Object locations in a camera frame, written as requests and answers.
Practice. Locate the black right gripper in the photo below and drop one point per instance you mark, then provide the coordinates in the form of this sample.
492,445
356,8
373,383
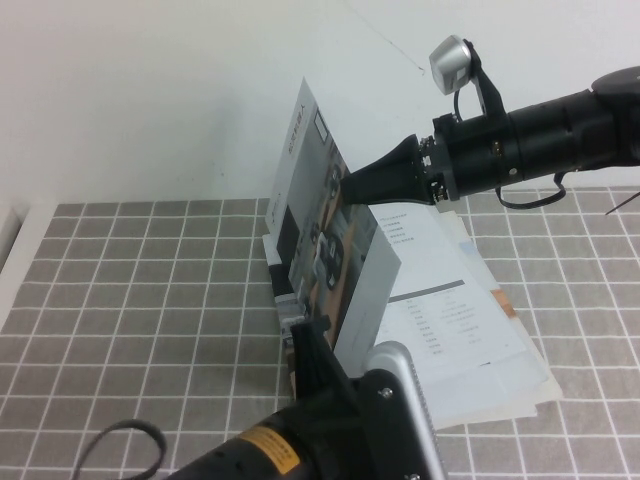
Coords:
470,155

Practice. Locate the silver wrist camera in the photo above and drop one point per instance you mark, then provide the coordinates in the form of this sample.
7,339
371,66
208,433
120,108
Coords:
447,62
395,352

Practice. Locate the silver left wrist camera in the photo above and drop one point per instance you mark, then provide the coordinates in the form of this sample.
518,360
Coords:
395,352

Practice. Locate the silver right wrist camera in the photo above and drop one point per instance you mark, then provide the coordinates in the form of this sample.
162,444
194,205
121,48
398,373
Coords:
447,62

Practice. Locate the grey grid tablecloth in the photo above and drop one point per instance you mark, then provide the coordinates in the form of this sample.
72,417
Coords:
150,300

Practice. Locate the AgileX robot catalog book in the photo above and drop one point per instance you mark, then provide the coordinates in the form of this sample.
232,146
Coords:
310,200
285,310

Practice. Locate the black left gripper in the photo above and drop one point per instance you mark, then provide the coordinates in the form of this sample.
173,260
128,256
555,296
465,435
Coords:
325,432

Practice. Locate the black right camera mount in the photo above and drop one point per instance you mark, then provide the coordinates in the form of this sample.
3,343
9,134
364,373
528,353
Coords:
487,90

